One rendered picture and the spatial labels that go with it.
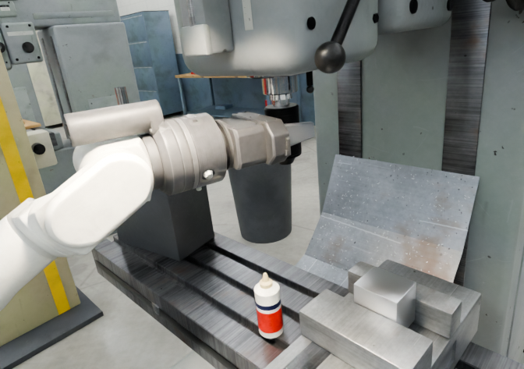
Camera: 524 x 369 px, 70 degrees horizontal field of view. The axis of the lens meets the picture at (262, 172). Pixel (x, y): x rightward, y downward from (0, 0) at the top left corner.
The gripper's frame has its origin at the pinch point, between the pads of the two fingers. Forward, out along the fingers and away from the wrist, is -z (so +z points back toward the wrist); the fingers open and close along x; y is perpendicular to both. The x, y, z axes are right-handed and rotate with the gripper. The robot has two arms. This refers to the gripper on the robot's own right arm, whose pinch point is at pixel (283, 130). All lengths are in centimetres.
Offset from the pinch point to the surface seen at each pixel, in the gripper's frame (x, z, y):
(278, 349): -2.4, 5.4, 33.8
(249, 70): -4.9, 7.2, -9.0
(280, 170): 153, -96, 70
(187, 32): -2.6, 12.9, -13.6
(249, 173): 159, -77, 69
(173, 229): 30.1, 10.0, 24.5
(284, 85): -2.2, 0.9, -6.4
